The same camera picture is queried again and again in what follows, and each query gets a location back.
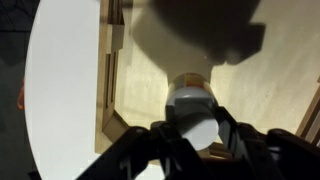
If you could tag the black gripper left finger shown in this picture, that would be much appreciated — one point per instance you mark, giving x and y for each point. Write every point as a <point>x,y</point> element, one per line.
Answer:
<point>146,153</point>

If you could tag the white bottle cap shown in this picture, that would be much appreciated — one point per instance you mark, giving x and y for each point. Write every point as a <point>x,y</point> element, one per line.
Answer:
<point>198,128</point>

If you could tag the orange plastic object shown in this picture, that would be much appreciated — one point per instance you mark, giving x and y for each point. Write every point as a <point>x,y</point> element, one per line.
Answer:
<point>20,98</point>

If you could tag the light wooden crate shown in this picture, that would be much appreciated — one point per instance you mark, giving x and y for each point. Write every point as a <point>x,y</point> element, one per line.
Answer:
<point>273,90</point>

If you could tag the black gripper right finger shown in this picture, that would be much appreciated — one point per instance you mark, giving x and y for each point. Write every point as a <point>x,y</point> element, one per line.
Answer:
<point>266,150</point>

